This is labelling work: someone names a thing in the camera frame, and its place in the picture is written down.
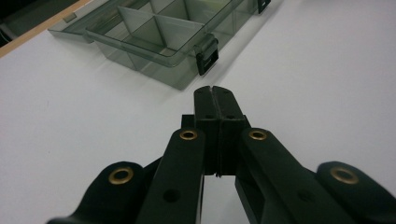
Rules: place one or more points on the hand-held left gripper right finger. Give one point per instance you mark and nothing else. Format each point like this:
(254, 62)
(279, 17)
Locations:
(229, 124)

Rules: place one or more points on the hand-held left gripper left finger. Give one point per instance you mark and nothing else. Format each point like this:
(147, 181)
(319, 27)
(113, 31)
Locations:
(205, 124)

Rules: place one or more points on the translucent grey compartment box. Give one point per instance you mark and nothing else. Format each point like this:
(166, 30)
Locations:
(155, 34)

